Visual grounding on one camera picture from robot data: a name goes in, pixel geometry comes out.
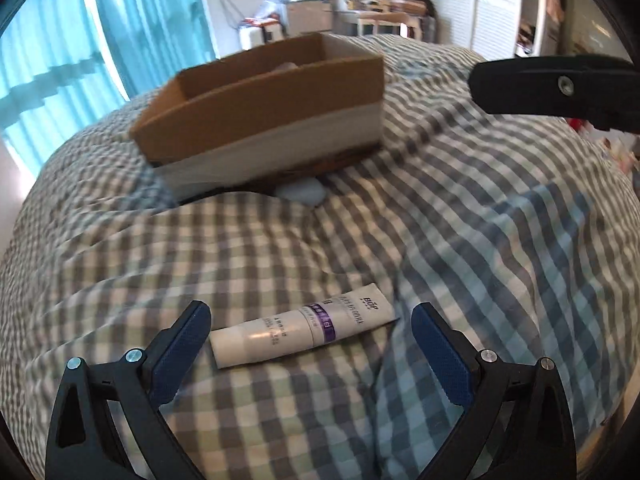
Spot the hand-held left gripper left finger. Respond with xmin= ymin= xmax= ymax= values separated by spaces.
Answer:
xmin=45 ymin=300 xmax=212 ymax=480

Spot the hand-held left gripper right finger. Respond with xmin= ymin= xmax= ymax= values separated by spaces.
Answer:
xmin=410 ymin=302 xmax=579 ymax=480

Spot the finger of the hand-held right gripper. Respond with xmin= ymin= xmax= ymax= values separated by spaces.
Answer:
xmin=469 ymin=54 xmax=640 ymax=134

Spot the white cream tube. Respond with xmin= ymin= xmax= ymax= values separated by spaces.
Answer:
xmin=208 ymin=283 xmax=400 ymax=370

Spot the brown cardboard box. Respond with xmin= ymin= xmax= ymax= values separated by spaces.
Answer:
xmin=129 ymin=31 xmax=386 ymax=204

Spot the white slatted wardrobe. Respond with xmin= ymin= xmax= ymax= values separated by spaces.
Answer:
xmin=425 ymin=0 xmax=567 ymax=59

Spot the grey checkered blanket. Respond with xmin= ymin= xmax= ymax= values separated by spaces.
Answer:
xmin=0 ymin=32 xmax=640 ymax=480

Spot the white dressing table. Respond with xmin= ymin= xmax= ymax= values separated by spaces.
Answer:
xmin=334 ymin=7 xmax=426 ymax=41

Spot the light blue soap bar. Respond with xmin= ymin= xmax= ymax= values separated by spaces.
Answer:
xmin=277 ymin=177 xmax=327 ymax=209

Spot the small white fridge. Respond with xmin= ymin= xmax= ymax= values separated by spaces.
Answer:
xmin=285 ymin=0 xmax=335 ymax=37

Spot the clear plastic bag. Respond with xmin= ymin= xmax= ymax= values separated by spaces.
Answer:
xmin=254 ymin=0 xmax=291 ymax=24

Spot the white suitcase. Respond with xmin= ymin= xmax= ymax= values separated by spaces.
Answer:
xmin=238 ymin=25 xmax=286 ymax=51

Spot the wide teal curtain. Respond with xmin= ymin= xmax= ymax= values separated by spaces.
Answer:
xmin=0 ymin=0 xmax=128 ymax=177

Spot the narrow teal curtain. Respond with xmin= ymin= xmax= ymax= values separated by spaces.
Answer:
xmin=91 ymin=0 xmax=219 ymax=107

